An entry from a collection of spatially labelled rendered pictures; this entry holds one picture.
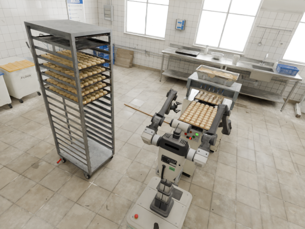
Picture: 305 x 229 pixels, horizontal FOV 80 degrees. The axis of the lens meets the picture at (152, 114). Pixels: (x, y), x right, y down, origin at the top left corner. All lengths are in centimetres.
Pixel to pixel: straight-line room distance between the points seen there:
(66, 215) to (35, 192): 53
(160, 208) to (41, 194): 146
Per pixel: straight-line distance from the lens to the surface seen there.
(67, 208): 255
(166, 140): 142
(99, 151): 284
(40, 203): 268
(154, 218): 211
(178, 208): 220
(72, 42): 171
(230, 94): 280
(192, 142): 236
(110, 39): 201
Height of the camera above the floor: 212
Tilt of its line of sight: 33 degrees down
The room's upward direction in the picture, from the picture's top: 7 degrees clockwise
